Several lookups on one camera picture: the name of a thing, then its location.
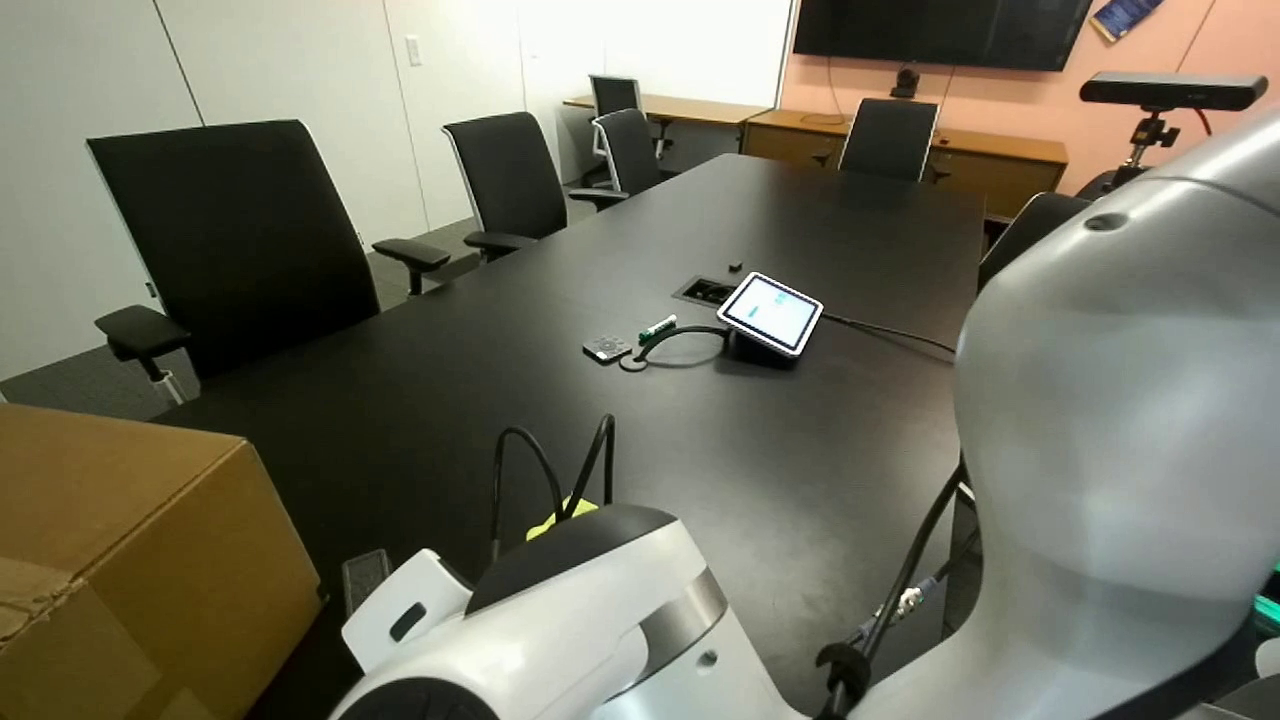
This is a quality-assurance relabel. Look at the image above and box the black cable on table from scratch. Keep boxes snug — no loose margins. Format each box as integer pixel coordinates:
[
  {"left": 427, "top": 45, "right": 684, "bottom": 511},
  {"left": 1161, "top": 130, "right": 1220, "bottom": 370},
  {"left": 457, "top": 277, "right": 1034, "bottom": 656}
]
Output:
[{"left": 615, "top": 320, "right": 738, "bottom": 376}]

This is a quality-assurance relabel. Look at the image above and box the large black office chair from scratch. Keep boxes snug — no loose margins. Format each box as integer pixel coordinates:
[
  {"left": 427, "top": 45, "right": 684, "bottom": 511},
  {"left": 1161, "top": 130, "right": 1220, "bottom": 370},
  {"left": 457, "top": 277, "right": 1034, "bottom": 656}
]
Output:
[{"left": 83, "top": 115, "right": 457, "bottom": 407}]

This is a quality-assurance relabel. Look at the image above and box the wooden sideboard cabinet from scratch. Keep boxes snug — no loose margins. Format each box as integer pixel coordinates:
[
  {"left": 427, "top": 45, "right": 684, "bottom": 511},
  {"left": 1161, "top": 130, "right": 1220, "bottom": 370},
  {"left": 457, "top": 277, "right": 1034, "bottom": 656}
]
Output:
[{"left": 566, "top": 86, "right": 1073, "bottom": 214}]

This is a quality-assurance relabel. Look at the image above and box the small black phone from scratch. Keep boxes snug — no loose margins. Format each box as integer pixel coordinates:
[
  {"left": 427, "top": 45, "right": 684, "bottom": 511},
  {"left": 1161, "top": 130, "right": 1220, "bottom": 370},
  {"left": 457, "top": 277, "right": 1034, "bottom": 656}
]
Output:
[{"left": 584, "top": 340, "right": 632, "bottom": 363}]

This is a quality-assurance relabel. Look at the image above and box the black camera on tripod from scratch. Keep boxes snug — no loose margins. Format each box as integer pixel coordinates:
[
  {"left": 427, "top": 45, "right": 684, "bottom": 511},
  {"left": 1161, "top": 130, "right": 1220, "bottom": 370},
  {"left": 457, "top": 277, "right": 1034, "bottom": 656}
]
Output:
[{"left": 1079, "top": 71, "right": 1268, "bottom": 171}]

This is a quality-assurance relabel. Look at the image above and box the yellow towel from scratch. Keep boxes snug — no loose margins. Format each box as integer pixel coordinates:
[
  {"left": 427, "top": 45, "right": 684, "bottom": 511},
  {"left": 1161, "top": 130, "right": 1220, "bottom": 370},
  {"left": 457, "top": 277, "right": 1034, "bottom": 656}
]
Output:
[{"left": 519, "top": 501, "right": 601, "bottom": 538}]

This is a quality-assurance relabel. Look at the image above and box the wall mounted television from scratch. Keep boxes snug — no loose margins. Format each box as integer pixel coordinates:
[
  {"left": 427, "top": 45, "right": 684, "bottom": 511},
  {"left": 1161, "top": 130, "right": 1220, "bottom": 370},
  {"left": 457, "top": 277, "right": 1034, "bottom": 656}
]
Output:
[{"left": 793, "top": 0, "right": 1091, "bottom": 71}]

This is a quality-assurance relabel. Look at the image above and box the brown cardboard box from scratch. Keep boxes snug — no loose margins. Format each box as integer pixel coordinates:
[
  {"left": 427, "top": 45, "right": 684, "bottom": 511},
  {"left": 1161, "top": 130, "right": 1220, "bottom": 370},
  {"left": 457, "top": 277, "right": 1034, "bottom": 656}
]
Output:
[{"left": 0, "top": 403, "right": 321, "bottom": 720}]

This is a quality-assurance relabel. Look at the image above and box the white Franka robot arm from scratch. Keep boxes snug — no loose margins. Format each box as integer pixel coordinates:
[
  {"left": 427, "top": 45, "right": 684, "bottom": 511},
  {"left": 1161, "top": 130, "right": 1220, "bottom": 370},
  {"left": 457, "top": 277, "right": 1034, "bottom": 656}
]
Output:
[{"left": 334, "top": 115, "right": 1280, "bottom": 720}]

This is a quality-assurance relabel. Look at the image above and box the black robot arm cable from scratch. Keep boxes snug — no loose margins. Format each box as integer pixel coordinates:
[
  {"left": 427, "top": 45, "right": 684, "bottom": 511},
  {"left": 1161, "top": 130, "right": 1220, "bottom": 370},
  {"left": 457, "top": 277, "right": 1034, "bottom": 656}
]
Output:
[{"left": 484, "top": 410, "right": 624, "bottom": 563}]

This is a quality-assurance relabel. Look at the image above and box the black chair right side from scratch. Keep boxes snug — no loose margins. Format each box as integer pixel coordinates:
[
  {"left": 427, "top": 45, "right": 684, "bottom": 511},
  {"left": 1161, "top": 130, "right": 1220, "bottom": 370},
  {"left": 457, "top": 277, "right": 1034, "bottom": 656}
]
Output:
[{"left": 981, "top": 193, "right": 1079, "bottom": 278}]

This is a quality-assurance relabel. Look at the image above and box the tablet with white screen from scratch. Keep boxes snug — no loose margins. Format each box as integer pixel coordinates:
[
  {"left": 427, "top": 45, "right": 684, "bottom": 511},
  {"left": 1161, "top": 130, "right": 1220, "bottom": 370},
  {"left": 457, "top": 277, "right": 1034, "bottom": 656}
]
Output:
[{"left": 718, "top": 271, "right": 826, "bottom": 361}]

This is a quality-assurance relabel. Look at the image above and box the black chair at table end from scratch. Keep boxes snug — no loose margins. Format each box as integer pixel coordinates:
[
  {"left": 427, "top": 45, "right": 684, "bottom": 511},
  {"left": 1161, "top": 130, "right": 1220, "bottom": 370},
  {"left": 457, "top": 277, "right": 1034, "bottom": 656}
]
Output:
[{"left": 839, "top": 98, "right": 935, "bottom": 183}]

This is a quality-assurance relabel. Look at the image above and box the far grey office chair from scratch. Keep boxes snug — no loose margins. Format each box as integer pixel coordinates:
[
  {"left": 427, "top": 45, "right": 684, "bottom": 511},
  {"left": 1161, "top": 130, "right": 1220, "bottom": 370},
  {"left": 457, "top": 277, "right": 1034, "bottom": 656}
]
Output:
[{"left": 567, "top": 108, "right": 666, "bottom": 206}]

